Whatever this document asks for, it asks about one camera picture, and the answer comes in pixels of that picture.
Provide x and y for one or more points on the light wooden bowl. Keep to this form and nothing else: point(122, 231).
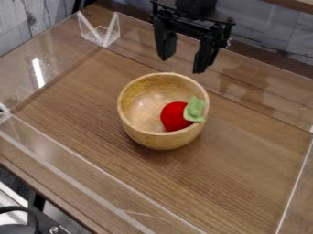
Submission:
point(140, 102)

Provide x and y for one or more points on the clear acrylic corner bracket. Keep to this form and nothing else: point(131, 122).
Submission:
point(102, 36)

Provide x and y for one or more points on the red felt fruit green leaf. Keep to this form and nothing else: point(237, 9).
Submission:
point(181, 114)

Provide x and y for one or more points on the black metal table leg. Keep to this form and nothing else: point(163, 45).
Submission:
point(36, 200)

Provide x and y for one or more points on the clear acrylic tray wall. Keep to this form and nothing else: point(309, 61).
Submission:
point(241, 180)

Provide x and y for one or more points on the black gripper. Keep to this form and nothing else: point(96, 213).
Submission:
point(195, 19)

